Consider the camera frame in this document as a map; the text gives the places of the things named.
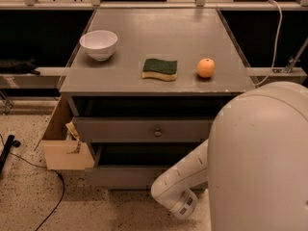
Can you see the cardboard box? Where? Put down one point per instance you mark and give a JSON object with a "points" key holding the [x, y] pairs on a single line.
{"points": [[61, 142]]}

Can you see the white ceramic bowl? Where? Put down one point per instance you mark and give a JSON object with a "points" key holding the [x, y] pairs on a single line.
{"points": [[99, 45]]}

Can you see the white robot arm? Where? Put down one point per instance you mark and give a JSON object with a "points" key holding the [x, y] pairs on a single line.
{"points": [[255, 163]]}

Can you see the black bar on floor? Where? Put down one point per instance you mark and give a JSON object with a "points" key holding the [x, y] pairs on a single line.
{"points": [[11, 141]]}

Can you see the orange fruit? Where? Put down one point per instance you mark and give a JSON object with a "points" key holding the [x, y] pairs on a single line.
{"points": [[205, 68]]}

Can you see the black object on left rail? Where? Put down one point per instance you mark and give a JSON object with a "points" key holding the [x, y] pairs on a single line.
{"points": [[18, 67]]}

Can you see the green and yellow sponge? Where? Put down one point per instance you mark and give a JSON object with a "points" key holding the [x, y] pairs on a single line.
{"points": [[160, 69]]}

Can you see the grey wooden drawer cabinet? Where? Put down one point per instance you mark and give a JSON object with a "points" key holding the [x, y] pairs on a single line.
{"points": [[115, 88]]}

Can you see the grey top drawer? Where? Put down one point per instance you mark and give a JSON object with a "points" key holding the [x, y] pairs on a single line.
{"points": [[141, 129]]}

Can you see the grey drawer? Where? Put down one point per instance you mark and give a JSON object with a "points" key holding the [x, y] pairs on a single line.
{"points": [[141, 129], [134, 165]]}

